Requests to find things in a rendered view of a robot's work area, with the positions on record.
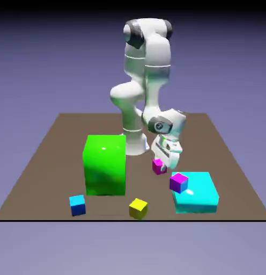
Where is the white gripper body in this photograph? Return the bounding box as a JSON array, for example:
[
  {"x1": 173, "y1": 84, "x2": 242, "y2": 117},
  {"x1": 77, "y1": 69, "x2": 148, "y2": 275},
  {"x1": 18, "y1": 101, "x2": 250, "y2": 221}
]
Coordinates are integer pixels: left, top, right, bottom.
[{"x1": 151, "y1": 137, "x2": 183, "y2": 170}]

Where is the small magenta cube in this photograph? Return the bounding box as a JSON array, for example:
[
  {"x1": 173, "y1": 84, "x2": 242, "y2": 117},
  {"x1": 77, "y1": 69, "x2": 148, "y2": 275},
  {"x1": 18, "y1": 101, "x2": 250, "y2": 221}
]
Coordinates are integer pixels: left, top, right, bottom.
[{"x1": 152, "y1": 158, "x2": 168, "y2": 176}]

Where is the small purple cube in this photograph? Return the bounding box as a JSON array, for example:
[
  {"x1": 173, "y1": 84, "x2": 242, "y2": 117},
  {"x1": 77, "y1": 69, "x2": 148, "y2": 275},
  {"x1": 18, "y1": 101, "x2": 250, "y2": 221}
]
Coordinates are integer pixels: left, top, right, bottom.
[{"x1": 169, "y1": 172, "x2": 189, "y2": 194}]

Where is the small yellow cube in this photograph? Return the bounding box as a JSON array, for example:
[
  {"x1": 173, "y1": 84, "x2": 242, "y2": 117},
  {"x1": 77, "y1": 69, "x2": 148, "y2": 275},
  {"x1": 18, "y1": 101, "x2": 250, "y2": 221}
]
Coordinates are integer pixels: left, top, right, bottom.
[{"x1": 129, "y1": 198, "x2": 149, "y2": 221}]

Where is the small blue cube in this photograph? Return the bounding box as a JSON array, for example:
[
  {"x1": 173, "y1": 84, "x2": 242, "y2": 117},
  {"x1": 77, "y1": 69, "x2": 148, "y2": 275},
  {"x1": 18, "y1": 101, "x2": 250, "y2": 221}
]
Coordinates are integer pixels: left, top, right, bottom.
[{"x1": 69, "y1": 194, "x2": 87, "y2": 217}]

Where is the large cyan box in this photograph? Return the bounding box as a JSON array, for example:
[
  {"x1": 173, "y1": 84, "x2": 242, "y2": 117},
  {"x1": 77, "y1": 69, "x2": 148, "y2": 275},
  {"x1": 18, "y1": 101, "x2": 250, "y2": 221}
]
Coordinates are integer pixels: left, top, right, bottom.
[{"x1": 171, "y1": 171, "x2": 220, "y2": 214}]

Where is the large green box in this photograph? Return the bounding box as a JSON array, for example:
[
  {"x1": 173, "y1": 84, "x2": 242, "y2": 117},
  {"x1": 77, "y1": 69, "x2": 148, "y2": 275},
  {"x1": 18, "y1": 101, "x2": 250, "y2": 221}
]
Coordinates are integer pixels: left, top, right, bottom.
[{"x1": 82, "y1": 134, "x2": 127, "y2": 197}]

